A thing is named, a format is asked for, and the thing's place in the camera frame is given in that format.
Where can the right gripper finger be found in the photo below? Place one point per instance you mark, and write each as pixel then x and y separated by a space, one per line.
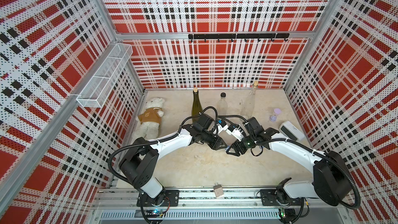
pixel 235 145
pixel 232 151

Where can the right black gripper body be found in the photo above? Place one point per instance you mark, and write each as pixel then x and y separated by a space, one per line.
pixel 246 143

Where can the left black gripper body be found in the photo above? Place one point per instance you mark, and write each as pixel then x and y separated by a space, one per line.
pixel 208 138

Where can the dark green wine bottle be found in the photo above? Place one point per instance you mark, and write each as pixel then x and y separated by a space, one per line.
pixel 196 105

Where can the tall clear corked bottle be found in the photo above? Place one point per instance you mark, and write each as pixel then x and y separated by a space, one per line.
pixel 249 102

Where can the small clear black-capped bottle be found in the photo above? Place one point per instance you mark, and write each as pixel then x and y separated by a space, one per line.
pixel 222 105

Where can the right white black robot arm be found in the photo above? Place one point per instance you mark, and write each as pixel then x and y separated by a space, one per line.
pixel 331 181

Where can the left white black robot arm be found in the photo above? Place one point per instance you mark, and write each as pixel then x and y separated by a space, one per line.
pixel 139 162

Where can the purple sand timer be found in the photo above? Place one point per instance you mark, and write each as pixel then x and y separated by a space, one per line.
pixel 275 114

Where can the white rectangular device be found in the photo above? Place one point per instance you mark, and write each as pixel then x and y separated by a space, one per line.
pixel 291 131

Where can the small beige plug adapter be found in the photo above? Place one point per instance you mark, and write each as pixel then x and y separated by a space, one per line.
pixel 218 191

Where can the white teddy bear brown shirt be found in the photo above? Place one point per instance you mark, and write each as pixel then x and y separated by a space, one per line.
pixel 149 121

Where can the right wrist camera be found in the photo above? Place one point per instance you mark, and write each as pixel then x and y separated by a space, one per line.
pixel 236 131

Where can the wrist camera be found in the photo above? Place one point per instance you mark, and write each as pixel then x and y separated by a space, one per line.
pixel 236 131
pixel 222 125

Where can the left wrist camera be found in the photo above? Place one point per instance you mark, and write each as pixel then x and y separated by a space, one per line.
pixel 222 125

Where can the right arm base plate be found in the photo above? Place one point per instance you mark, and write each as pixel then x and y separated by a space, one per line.
pixel 274 197

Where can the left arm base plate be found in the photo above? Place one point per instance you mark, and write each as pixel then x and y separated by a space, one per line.
pixel 166 198

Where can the black wall hook rail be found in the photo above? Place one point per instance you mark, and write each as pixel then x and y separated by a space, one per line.
pixel 271 36

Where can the white wire mesh basket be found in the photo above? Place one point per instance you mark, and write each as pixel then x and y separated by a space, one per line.
pixel 106 74

